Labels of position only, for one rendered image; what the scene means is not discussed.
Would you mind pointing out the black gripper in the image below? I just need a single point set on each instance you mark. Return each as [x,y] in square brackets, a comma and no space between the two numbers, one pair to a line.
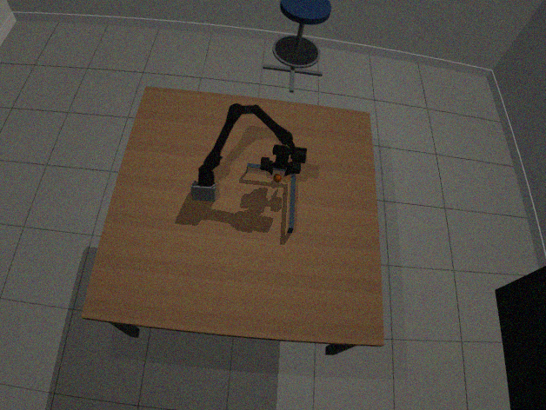
[292,167]

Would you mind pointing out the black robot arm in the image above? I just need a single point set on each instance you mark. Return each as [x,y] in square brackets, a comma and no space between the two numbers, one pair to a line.
[282,152]

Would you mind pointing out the clear low wall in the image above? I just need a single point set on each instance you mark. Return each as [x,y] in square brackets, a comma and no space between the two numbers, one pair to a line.
[264,172]

